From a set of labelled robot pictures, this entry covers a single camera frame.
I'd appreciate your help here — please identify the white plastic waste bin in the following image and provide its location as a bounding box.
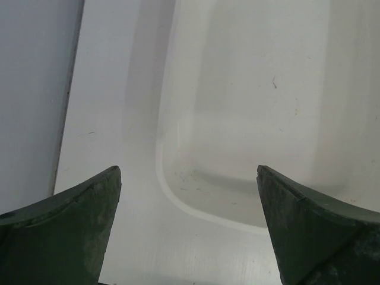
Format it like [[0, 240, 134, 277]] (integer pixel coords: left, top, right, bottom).
[[156, 1, 379, 233]]

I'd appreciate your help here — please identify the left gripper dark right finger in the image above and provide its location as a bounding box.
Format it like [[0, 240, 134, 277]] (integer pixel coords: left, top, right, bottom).
[[256, 166, 379, 284]]

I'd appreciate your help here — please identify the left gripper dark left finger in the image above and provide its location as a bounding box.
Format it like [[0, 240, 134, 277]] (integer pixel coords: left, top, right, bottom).
[[1, 166, 121, 284]]

